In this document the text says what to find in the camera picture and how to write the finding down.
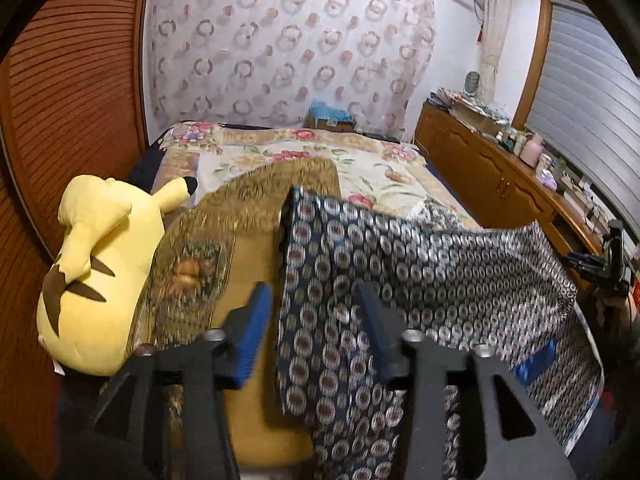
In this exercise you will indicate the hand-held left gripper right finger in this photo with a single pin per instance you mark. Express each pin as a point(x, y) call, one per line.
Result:
point(375, 330)

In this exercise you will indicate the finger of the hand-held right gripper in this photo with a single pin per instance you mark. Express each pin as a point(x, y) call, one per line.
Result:
point(582, 262)

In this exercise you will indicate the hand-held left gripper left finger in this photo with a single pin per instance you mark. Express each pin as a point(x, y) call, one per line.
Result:
point(252, 330)

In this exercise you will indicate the dark blue patterned quilt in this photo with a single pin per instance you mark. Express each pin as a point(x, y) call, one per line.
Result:
point(425, 285)

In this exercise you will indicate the small purple object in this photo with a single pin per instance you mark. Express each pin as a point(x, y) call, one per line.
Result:
point(547, 179)

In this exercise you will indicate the gold brocade quilt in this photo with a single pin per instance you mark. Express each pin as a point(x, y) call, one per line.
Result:
point(250, 210)

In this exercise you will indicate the pink bottle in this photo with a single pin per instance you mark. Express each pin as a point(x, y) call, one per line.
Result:
point(531, 152)

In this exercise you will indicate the wooden side cabinet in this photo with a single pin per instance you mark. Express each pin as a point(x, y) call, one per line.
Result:
point(475, 170)

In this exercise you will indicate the grey window blind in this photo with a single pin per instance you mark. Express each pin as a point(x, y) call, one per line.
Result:
point(585, 95)

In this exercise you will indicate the yellow plush toy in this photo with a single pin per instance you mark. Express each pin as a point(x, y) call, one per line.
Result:
point(100, 270)

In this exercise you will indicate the floral bed blanket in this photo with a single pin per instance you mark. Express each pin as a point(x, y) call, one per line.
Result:
point(280, 155)

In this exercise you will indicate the pile of papers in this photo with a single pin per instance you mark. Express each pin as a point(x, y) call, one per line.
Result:
point(470, 107)

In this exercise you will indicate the cardboard box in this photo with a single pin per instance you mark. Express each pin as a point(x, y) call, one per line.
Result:
point(330, 126)

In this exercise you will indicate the small desk fan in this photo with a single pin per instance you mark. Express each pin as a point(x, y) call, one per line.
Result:
point(471, 82)

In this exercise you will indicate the blue cloth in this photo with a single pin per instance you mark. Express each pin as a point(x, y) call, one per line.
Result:
point(327, 110)

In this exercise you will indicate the tied side curtain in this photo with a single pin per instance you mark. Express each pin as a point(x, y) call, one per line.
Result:
point(491, 30)

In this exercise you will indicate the circle-patterned sheer curtain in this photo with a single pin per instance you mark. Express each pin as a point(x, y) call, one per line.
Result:
point(290, 45)

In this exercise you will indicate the wooden slatted wardrobe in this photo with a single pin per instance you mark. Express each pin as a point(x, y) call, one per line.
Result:
point(75, 85)

